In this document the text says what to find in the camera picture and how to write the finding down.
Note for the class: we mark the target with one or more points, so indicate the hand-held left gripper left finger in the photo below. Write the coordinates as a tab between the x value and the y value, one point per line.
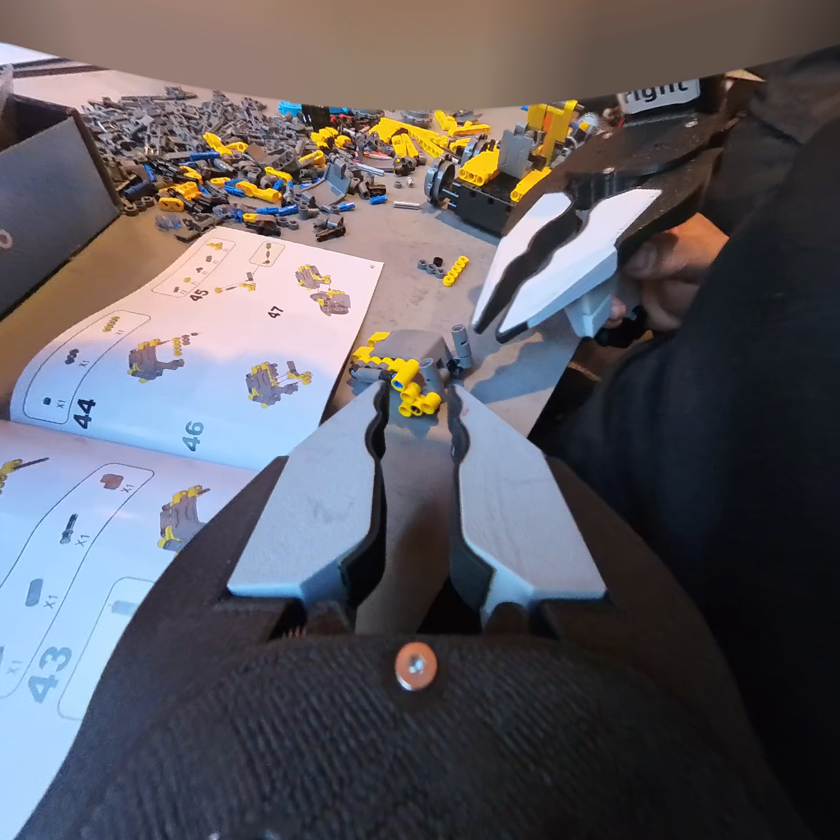
321	518

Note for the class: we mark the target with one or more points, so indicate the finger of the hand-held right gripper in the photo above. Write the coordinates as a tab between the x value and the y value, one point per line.
525	229
584	262

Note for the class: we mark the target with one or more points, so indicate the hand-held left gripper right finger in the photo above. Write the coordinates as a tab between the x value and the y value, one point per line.
518	518

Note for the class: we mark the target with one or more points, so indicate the yellow five-hole beam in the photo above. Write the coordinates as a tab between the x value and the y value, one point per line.
455	271

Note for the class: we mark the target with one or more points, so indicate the grey yellow brick assembly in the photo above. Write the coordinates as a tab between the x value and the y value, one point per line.
410	344

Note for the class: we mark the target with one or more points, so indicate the instruction booklet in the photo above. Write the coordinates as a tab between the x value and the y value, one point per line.
216	341

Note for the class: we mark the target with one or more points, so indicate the person's right forearm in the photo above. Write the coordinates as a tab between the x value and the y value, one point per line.
787	144

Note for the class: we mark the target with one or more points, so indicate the person's right hand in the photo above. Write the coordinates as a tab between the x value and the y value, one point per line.
676	275

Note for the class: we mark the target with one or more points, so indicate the black yellow vehicle model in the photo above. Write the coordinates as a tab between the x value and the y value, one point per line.
485	203

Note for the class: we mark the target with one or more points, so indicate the small grey three-hole connector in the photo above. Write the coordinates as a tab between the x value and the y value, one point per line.
430	269

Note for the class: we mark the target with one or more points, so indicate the spread of yellow brick panels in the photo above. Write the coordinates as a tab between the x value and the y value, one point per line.
407	134

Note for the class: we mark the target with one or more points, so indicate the grey curved panel piece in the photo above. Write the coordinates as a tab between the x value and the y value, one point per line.
340	180

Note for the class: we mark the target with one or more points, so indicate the person's dark clothed body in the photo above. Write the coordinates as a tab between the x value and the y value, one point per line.
722	492

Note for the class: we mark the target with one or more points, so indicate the blue brick panel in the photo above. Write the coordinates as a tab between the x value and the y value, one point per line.
292	108

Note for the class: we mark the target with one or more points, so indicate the pile of small brick pieces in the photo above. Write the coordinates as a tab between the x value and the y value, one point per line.
164	124

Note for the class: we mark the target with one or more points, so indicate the dark blue cardboard box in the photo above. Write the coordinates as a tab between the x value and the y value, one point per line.
52	197

